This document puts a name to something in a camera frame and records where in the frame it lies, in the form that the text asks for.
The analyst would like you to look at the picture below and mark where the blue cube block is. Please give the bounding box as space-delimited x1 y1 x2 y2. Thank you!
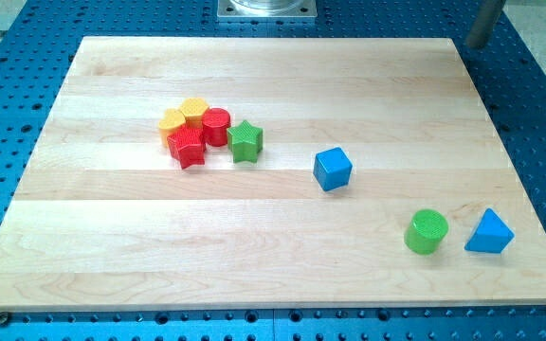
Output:
313 147 353 191

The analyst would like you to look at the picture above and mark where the green star block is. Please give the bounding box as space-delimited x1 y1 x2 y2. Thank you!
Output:
227 120 264 163

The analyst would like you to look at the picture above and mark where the red cylinder block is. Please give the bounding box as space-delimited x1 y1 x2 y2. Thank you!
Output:
202 108 230 147

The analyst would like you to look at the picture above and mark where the red star block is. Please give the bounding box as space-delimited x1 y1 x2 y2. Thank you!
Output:
167 125 206 169

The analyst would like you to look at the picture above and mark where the wooden board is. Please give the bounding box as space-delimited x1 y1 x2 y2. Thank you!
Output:
0 37 546 312

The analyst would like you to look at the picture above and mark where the yellow heart block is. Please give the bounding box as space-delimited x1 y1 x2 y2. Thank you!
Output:
157 108 186 148

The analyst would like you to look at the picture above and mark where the green cylinder block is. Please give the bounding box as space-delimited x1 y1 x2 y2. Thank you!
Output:
404 208 449 255

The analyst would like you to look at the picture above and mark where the blue triangle block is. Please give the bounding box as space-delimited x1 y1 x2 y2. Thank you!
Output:
464 208 515 254

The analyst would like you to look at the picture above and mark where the grey metal pole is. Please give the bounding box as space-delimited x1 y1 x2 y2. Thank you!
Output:
464 0 506 49

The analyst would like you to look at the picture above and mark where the blue perforated table plate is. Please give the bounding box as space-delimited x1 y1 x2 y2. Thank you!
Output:
0 1 546 340

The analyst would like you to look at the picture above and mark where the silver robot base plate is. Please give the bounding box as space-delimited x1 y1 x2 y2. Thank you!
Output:
217 0 318 19

